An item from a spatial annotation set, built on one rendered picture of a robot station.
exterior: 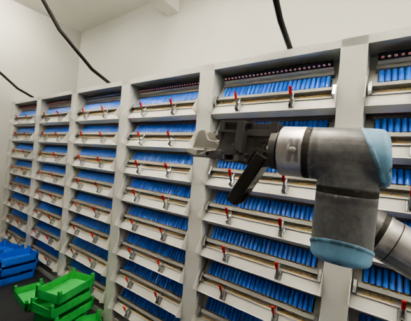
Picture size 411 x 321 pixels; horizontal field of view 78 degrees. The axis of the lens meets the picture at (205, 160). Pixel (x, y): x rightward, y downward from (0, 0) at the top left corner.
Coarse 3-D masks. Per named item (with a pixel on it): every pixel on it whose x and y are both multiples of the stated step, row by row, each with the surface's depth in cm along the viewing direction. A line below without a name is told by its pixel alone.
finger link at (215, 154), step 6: (198, 150) 53; (204, 150) 52; (210, 150) 51; (216, 150) 50; (198, 156) 53; (204, 156) 51; (210, 156) 50; (216, 156) 49; (222, 156) 49; (228, 156) 50
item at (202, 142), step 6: (198, 132) 55; (204, 132) 54; (198, 138) 55; (204, 138) 54; (198, 144) 55; (204, 144) 54; (210, 144) 53; (216, 144) 52; (186, 150) 58; (192, 150) 55; (192, 156) 57
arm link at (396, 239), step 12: (384, 216) 48; (384, 228) 46; (396, 228) 46; (408, 228) 46; (384, 240) 46; (396, 240) 45; (408, 240) 45; (384, 252) 46; (396, 252) 45; (408, 252) 44; (396, 264) 45; (408, 264) 44; (408, 276) 45
